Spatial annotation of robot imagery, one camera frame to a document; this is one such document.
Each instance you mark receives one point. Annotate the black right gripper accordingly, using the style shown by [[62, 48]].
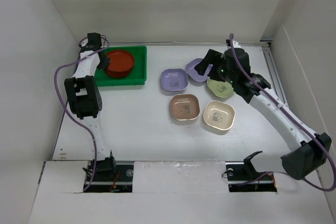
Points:
[[213, 57]]

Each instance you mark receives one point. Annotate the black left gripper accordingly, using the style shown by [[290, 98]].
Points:
[[105, 64]]

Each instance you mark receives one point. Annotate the red scalloped round plate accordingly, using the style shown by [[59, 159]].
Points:
[[120, 61]]

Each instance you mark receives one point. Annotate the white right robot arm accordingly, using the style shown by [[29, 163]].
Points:
[[308, 149]]

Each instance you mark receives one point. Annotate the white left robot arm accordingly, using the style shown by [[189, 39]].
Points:
[[85, 103]]

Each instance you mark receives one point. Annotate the green square panda dish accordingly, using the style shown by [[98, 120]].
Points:
[[220, 89]]

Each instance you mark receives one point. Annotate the purple square panda dish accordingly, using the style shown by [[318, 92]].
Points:
[[174, 80], [189, 68]]

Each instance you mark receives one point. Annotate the cream square panda dish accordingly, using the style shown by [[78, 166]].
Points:
[[219, 115]]

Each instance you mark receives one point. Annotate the brown square panda dish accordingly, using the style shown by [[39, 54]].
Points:
[[184, 108]]

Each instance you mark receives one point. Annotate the aluminium side rail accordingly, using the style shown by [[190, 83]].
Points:
[[275, 79]]

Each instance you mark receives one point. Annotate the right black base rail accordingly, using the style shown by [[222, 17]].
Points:
[[243, 178]]

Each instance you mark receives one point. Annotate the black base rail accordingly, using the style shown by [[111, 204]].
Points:
[[119, 182], [243, 178]]

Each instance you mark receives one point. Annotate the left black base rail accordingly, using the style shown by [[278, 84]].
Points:
[[119, 182]]

